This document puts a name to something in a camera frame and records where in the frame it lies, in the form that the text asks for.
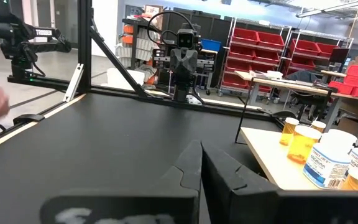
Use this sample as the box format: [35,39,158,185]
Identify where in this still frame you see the blue plastic bin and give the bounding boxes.
[200,38,223,53]

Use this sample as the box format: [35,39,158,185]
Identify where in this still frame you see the shelf orange white bins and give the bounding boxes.
[116,17,155,85]

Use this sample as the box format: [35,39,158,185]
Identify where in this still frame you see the ceiling strip light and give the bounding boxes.
[295,0,358,19]

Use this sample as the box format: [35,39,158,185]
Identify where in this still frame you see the black metal rig frame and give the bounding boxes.
[0,0,281,147]

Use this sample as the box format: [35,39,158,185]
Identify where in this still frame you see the white metal bracket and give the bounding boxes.
[62,63,85,103]

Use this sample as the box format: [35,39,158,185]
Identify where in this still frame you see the black plastic clamp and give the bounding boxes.
[12,113,45,126]
[273,110,298,120]

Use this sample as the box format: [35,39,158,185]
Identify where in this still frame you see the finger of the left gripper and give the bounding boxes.
[170,49,185,77]
[183,49,198,77]

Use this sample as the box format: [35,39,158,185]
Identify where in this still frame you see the black looped gripper cable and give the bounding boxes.
[147,11,198,46]

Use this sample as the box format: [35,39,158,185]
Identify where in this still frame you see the wooden work table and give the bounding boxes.
[234,70,358,138]

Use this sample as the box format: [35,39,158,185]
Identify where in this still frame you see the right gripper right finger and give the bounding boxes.
[201,142,358,224]

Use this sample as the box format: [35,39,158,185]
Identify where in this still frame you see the large orange pill bottle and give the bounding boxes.
[287,124,323,166]

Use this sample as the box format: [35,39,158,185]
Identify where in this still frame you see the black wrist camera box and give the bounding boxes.
[177,27,199,50]

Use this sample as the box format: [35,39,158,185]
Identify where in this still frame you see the wooden shelf black metal legs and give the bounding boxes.
[234,77,358,192]

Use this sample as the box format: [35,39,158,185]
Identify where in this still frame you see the black storage cabinet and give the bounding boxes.
[162,6,241,90]

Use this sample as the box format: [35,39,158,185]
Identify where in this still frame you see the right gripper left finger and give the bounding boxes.
[40,140,202,224]

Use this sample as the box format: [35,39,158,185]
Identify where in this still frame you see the black table mat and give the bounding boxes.
[0,92,281,224]

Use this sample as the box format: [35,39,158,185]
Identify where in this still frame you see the metal rack red bins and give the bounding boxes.
[286,28,355,82]
[218,17,293,97]

